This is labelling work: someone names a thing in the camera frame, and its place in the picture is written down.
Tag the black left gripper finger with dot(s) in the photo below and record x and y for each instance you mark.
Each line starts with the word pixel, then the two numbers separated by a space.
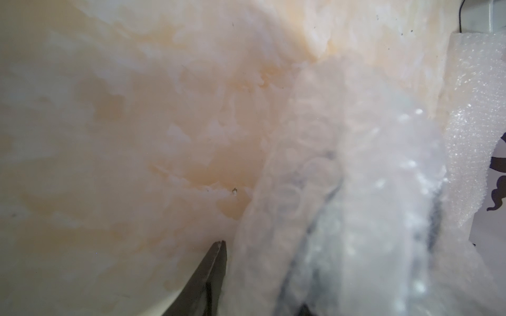
pixel 200 296

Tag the bubble wrap sheet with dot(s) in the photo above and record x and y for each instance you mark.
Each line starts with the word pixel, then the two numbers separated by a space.
pixel 339 108
pixel 472 115

